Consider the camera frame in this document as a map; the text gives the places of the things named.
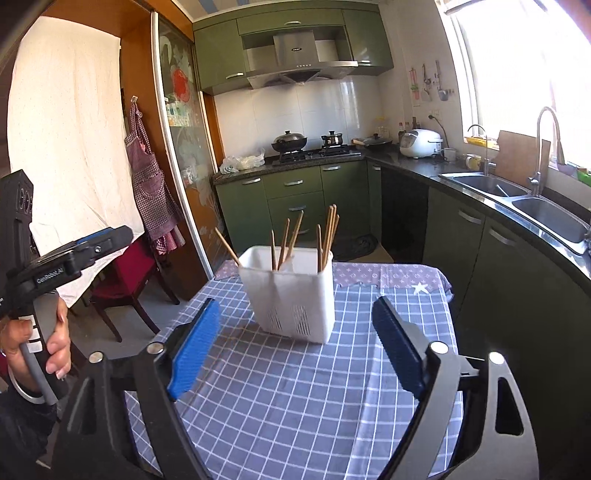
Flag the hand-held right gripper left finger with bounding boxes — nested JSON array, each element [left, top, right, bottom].
[[51, 298, 222, 480]]

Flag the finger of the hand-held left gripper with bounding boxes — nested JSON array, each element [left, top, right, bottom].
[[39, 225, 136, 274], [75, 226, 116, 246]]

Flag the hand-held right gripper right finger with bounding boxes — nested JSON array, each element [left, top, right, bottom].
[[372, 296, 541, 480]]

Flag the white plastic utensil holder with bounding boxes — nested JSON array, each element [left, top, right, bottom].
[[238, 246, 335, 344]]

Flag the bunch of wooden chopsticks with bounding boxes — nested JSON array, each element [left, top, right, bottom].
[[215, 204, 341, 273]]

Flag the person's left forearm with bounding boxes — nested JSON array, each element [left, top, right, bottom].
[[0, 369, 68, 480]]

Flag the hanging kitchen utensils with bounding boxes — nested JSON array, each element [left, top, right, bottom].
[[422, 60, 458, 103]]

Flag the person's left hand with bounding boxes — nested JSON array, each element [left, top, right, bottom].
[[0, 299, 73, 389]]

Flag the red wooden chair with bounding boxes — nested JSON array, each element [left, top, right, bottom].
[[88, 237, 181, 343]]

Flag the red checked apron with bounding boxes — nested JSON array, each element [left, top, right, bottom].
[[124, 100, 186, 256]]

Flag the white hanging sheet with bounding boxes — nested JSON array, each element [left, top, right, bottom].
[[7, 16, 149, 308]]

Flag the blue checked tablecloth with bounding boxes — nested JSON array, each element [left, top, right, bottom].
[[124, 261, 465, 480]]

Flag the dark floor mat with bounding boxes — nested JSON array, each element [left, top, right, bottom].
[[332, 234, 382, 262]]

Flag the sliding glass door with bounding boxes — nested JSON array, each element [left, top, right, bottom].
[[152, 11, 241, 278]]

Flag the black built-in appliance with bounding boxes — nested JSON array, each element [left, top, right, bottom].
[[381, 166, 430, 265]]

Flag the white plastic bags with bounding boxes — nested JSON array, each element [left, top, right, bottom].
[[218, 152, 267, 175]]

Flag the dark stone countertop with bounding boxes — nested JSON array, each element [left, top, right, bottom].
[[212, 154, 591, 282]]

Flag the steel double sink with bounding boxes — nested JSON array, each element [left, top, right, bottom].
[[438, 172, 591, 256]]

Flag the white rice cooker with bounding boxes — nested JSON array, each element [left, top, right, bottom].
[[399, 129, 444, 160]]

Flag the black wok with lid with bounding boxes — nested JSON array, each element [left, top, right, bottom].
[[271, 130, 308, 153]]

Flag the black frying pan with lid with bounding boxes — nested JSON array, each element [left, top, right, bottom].
[[352, 134, 393, 149]]

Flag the black gas stove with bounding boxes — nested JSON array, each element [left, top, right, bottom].
[[271, 145, 363, 165]]

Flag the small steel faucet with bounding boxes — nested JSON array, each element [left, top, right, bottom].
[[467, 124, 498, 176]]

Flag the group of condiment bottles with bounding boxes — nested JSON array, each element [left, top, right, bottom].
[[374, 117, 419, 139]]

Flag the tall steel faucet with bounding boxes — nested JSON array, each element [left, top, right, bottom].
[[529, 107, 567, 196]]

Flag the wooden cutting board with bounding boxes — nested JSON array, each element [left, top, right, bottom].
[[494, 130, 552, 188]]

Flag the steel range hood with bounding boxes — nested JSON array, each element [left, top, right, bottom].
[[245, 30, 359, 90]]

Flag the kitchen window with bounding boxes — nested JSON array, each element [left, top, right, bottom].
[[443, 0, 591, 172]]

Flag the grey wrist strap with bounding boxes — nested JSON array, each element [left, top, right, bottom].
[[8, 342, 48, 407]]

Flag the green kitchen wall cabinet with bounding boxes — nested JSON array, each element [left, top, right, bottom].
[[193, 8, 394, 96]]

